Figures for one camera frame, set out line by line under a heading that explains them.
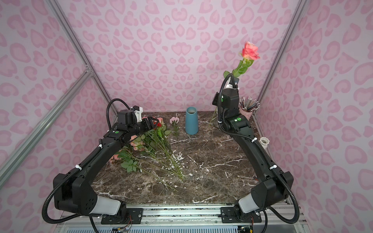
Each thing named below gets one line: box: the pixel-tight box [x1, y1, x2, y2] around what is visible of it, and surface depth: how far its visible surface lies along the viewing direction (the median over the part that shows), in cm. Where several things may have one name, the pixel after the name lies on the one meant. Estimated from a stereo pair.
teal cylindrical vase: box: [185, 106, 199, 136], surface depth 97 cm
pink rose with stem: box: [223, 41, 261, 79], surface depth 58 cm
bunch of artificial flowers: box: [109, 117, 186, 191], surface depth 94 cm
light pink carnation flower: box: [169, 116, 181, 138], surface depth 112 cm
